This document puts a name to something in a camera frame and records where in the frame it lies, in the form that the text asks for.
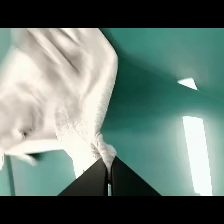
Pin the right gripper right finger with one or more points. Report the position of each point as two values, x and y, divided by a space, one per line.
130 181

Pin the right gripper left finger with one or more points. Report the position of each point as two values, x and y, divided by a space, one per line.
90 181

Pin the white T-shirt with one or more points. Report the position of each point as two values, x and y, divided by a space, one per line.
56 93

